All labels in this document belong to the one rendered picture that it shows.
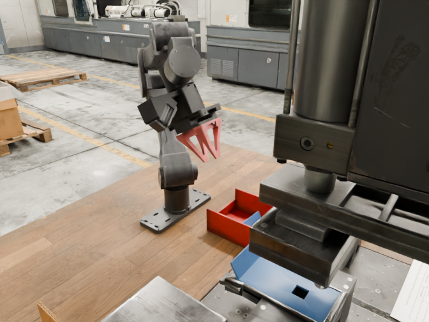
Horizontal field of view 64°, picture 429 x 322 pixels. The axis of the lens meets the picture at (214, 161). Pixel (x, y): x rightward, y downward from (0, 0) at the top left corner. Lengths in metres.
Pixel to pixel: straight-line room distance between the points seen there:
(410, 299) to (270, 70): 5.18
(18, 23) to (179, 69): 11.22
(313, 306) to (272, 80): 5.30
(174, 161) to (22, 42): 11.11
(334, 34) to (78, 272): 0.62
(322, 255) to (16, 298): 0.56
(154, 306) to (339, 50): 0.48
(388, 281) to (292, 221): 0.39
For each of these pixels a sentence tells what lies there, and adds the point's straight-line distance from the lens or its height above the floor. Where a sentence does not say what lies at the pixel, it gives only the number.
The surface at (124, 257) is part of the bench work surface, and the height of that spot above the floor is 0.90.
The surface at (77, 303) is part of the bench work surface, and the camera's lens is 0.70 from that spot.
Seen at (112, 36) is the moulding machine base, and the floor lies 0.62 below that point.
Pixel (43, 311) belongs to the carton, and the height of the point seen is 0.96.
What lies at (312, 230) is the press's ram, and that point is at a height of 1.15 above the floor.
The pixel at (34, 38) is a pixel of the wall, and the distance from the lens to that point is 11.93.
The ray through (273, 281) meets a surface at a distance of 0.57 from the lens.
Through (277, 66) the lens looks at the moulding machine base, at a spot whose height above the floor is 0.44.
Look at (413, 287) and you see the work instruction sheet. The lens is 0.77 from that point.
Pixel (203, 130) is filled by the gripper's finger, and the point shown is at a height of 1.16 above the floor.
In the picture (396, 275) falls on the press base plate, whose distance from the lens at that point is 0.78.
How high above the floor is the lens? 1.39
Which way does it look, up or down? 25 degrees down
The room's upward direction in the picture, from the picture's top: straight up
